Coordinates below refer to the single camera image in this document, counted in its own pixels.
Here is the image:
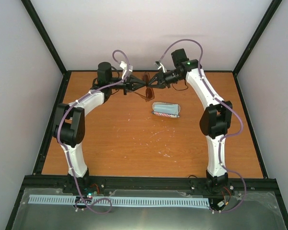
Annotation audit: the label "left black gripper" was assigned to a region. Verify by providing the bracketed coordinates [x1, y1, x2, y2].
[108, 75, 145, 95]

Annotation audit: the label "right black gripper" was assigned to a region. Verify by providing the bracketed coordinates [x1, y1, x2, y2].
[145, 69, 182, 89]

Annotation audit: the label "brown tinted sunglasses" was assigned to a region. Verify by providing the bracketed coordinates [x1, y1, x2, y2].
[135, 72, 155, 102]

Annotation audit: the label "flag pattern glasses case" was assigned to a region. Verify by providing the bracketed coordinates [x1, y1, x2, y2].
[152, 102, 180, 118]

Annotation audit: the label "blue cleaning cloth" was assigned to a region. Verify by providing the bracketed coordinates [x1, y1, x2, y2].
[153, 103, 179, 115]

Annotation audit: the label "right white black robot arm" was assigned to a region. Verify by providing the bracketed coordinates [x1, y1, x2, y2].
[148, 49, 232, 194]

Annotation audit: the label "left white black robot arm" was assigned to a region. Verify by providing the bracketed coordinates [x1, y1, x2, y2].
[52, 61, 148, 193]

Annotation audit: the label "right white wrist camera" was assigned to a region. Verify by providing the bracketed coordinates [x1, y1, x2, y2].
[155, 61, 167, 73]

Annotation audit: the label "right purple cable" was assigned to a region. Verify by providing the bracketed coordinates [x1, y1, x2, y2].
[159, 39, 247, 214]

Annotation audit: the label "purple cable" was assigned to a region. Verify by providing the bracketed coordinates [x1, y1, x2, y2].
[57, 49, 131, 214]
[159, 39, 247, 214]

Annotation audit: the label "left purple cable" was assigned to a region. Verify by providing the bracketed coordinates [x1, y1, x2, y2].
[57, 49, 131, 214]

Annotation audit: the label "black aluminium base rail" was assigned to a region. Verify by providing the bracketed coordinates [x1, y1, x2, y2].
[23, 175, 278, 195]

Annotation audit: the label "light blue slotted cable duct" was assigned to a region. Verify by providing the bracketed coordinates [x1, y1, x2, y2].
[27, 195, 210, 209]

